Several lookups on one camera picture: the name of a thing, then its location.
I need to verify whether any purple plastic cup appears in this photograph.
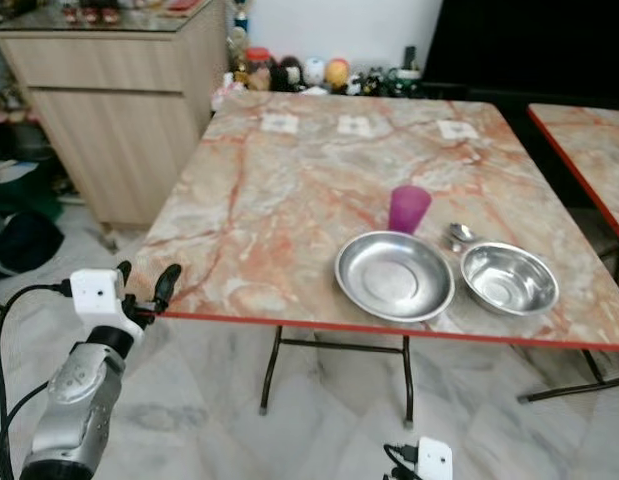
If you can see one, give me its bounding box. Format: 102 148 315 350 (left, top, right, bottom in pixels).
387 184 434 236

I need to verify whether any round steel plate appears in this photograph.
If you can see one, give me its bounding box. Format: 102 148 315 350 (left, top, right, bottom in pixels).
334 230 457 324

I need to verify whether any steel spoon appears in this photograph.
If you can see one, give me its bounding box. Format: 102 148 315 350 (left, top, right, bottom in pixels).
445 222 481 252

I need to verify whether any red lid jar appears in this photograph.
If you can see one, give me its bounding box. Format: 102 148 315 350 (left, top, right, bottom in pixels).
244 46 276 92

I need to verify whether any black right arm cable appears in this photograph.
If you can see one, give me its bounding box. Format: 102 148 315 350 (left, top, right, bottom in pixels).
383 443 420 480

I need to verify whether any marble side table red edge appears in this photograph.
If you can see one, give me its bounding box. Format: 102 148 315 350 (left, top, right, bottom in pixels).
526 102 619 250

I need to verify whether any marble folding table red edge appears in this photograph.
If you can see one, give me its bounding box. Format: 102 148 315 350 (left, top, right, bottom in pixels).
127 91 619 430

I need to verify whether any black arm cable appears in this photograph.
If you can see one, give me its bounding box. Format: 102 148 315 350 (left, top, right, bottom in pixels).
0 282 72 480
383 443 420 480

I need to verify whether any round steel bowl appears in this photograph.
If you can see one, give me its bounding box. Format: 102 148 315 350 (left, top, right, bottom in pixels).
460 241 561 318

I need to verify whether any dark round doll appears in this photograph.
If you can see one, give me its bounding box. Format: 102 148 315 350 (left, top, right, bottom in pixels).
276 55 304 92

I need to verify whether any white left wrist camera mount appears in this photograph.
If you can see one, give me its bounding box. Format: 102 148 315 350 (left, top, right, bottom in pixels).
69 268 141 343

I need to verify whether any black bag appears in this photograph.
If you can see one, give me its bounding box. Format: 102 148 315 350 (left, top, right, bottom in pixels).
0 209 66 280

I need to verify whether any light wooden cabinet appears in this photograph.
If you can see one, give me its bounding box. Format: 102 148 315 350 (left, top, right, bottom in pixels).
0 0 229 230

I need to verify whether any tall trophy figure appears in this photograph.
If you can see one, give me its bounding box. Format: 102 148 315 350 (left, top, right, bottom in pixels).
228 0 252 71

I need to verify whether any white round doll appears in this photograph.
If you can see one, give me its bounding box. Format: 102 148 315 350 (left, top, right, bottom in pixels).
302 56 327 88

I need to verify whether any white paper label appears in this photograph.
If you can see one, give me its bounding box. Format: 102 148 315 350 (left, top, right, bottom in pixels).
436 119 481 141
336 115 375 138
260 113 301 135

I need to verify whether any large black screen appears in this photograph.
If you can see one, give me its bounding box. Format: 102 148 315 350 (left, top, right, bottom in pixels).
420 0 619 102

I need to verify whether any yellow round doll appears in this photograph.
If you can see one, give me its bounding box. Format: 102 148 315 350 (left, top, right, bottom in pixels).
325 57 351 93

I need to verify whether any green cloth bundle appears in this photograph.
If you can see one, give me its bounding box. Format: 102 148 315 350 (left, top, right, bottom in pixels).
0 160 62 219

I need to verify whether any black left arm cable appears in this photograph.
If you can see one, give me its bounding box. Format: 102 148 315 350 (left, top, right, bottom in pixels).
0 282 72 480

